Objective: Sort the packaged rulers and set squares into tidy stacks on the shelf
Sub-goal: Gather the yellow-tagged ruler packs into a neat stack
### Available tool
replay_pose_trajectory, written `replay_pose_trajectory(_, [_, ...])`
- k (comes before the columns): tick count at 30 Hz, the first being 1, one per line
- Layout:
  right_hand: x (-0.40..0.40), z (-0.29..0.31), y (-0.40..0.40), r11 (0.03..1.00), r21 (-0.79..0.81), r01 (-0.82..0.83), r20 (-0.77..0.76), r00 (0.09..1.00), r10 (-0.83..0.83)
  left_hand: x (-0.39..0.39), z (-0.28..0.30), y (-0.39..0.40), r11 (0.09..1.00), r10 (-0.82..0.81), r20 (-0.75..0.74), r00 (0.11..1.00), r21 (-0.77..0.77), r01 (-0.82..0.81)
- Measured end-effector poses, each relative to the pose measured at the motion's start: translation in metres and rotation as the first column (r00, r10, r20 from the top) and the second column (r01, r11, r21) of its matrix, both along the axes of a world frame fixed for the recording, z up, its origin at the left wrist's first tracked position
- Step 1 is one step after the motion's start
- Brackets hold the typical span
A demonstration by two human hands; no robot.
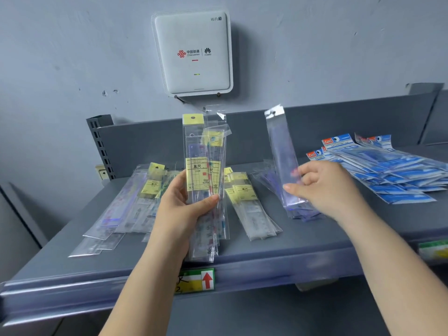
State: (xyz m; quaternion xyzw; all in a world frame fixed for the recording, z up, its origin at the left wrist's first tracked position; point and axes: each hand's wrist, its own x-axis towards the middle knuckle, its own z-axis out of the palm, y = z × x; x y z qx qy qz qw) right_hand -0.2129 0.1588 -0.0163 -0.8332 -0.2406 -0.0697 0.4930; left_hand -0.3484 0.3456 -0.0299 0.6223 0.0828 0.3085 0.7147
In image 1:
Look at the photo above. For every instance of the pile of blue set-square packets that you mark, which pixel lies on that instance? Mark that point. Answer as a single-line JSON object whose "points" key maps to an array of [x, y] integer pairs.
{"points": [[385, 167]]}

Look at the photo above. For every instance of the green yellow shelf price label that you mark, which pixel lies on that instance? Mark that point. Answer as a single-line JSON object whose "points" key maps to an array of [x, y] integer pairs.
{"points": [[434, 250], [199, 281]]}

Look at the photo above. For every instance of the pale wall socket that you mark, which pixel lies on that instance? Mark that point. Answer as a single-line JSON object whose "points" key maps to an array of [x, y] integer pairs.
{"points": [[102, 173]]}

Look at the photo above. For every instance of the yellow-label ruler packets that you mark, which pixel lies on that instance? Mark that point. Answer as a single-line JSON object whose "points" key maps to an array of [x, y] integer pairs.
{"points": [[252, 213]]}

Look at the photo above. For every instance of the person's right forearm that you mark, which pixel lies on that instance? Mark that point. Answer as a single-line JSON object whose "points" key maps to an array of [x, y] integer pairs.
{"points": [[399, 276]]}

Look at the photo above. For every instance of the person's right hand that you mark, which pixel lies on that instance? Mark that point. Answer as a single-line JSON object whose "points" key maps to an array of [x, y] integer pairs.
{"points": [[329, 188]]}

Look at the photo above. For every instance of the person's left forearm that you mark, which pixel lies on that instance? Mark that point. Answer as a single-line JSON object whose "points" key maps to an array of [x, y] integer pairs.
{"points": [[147, 293]]}

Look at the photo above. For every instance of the pile of clear rulers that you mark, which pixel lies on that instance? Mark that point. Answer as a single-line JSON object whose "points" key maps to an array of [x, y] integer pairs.
{"points": [[119, 213]]}

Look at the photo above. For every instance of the clear straight ruler packet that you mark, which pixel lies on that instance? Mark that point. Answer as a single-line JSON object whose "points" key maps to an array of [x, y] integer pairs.
{"points": [[280, 143]]}

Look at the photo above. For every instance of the grey slotted shelf post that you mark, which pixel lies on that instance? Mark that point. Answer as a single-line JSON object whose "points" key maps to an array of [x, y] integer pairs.
{"points": [[101, 146], [428, 111]]}

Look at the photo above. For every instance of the clear purple ruler packets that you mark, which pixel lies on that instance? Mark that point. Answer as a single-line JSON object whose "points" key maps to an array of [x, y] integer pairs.
{"points": [[269, 181]]}

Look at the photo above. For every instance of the grey leaning board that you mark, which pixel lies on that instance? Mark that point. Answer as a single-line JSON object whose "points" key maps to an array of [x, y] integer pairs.
{"points": [[14, 241]]}

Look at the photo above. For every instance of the bundle of assorted straight rulers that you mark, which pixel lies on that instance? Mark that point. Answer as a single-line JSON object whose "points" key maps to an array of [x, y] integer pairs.
{"points": [[197, 171]]}

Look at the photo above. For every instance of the white wall router box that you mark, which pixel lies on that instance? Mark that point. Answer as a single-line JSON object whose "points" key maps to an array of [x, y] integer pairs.
{"points": [[192, 34]]}

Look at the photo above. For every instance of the person's left hand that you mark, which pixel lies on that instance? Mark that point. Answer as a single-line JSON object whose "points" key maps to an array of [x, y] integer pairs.
{"points": [[175, 220]]}

